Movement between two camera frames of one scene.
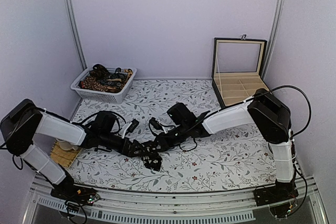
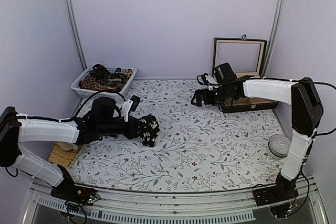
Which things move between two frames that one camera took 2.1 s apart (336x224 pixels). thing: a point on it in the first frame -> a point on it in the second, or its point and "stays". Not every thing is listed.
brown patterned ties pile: (99, 79) stays
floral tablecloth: (228, 159) stays
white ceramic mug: (65, 145) stays
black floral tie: (147, 151) -> (148, 129)
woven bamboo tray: (65, 158) stays
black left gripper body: (119, 148) -> (130, 134)
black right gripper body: (171, 142) -> (216, 99)
